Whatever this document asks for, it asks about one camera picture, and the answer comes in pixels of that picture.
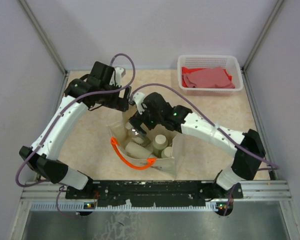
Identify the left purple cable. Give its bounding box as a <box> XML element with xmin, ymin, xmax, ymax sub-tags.
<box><xmin>14</xmin><ymin>52</ymin><xmax>136</xmax><ymax>218</ymax></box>

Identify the red cloth in basket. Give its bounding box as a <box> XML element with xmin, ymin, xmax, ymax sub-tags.
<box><xmin>181</xmin><ymin>66</ymin><xmax>235</xmax><ymax>89</ymax></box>

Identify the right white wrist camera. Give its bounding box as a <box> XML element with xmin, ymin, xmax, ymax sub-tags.
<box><xmin>130</xmin><ymin>92</ymin><xmax>146</xmax><ymax>115</ymax></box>

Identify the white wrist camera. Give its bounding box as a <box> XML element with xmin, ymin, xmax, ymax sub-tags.
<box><xmin>109</xmin><ymin>66</ymin><xmax>126</xmax><ymax>88</ymax></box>
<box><xmin>130</xmin><ymin>92</ymin><xmax>146</xmax><ymax>115</ymax></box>

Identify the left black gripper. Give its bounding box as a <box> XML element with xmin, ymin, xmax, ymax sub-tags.
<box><xmin>96</xmin><ymin>80</ymin><xmax>131</xmax><ymax>112</ymax></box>

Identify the green bottle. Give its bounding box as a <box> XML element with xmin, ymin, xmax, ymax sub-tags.
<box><xmin>161</xmin><ymin>146</ymin><xmax>172</xmax><ymax>159</ymax></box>
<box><xmin>152</xmin><ymin>134</ymin><xmax>168</xmax><ymax>158</ymax></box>
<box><xmin>125</xmin><ymin>141</ymin><xmax>154</xmax><ymax>159</ymax></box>

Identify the white plastic basket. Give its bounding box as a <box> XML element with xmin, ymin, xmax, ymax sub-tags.
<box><xmin>177</xmin><ymin>54</ymin><xmax>244</xmax><ymax>96</ymax></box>

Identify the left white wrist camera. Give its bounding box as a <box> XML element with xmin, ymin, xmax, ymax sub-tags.
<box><xmin>109</xmin><ymin>66</ymin><xmax>126</xmax><ymax>88</ymax></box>

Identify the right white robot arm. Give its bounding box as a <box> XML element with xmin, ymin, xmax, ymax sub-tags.
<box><xmin>128</xmin><ymin>92</ymin><xmax>265</xmax><ymax>198</ymax></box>

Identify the purple cable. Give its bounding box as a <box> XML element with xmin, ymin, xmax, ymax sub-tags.
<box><xmin>131</xmin><ymin>83</ymin><xmax>280</xmax><ymax>217</ymax></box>
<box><xmin>14</xmin><ymin>52</ymin><xmax>136</xmax><ymax>218</ymax></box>

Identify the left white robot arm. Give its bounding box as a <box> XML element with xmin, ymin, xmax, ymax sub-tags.
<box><xmin>19</xmin><ymin>61</ymin><xmax>131</xmax><ymax>199</ymax></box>

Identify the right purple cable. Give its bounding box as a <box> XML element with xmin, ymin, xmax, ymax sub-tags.
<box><xmin>131</xmin><ymin>83</ymin><xmax>280</xmax><ymax>217</ymax></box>

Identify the beige canvas tote bag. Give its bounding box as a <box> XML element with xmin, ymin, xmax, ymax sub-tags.
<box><xmin>108</xmin><ymin>121</ymin><xmax>185</xmax><ymax>180</ymax></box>

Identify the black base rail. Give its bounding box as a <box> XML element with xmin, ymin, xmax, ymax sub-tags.
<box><xmin>65</xmin><ymin>180</ymin><xmax>243</xmax><ymax>208</ymax></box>

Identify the clear round bottle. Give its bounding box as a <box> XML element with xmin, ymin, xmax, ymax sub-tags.
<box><xmin>125</xmin><ymin>122</ymin><xmax>144</xmax><ymax>145</ymax></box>

